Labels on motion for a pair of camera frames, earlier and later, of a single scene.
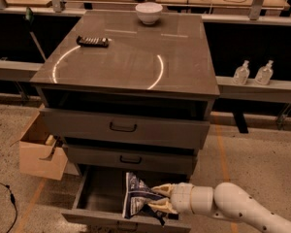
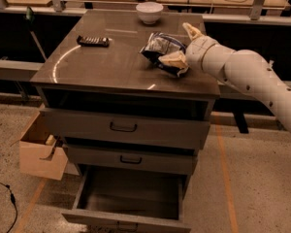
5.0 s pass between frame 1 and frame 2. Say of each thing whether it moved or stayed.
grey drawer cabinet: stayed
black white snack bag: moved
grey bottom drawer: stayed
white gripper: moved
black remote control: stayed
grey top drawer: stayed
